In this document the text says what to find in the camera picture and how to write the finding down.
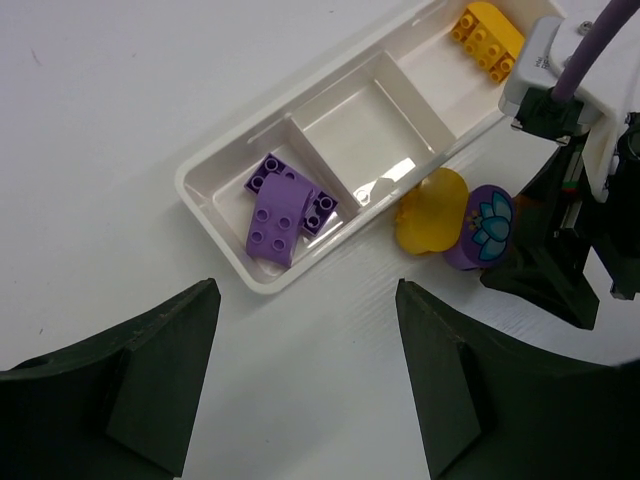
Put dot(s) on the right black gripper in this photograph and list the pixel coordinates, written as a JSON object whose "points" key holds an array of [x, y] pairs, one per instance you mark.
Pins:
{"points": [[560, 220]]}

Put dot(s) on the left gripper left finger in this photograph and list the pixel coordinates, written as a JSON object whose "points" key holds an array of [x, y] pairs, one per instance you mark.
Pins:
{"points": [[120, 404]]}

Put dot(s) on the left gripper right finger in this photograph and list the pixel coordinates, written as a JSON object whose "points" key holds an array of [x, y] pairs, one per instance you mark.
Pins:
{"points": [[490, 406]]}

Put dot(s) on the purple lego with flower print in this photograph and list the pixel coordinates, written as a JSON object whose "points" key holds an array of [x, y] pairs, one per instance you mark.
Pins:
{"points": [[486, 230]]}

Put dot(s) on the brown lego brick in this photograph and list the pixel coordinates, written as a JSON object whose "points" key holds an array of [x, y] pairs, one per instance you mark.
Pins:
{"points": [[522, 202]]}

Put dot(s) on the yellow rounded lego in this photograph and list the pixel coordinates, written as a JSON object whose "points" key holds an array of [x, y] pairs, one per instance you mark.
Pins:
{"points": [[430, 216]]}

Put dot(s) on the purple lego brick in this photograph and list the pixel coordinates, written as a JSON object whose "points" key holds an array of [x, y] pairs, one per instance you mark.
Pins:
{"points": [[321, 205]]}

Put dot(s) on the yellow half-round lego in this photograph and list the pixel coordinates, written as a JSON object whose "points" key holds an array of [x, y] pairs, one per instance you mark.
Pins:
{"points": [[489, 38]]}

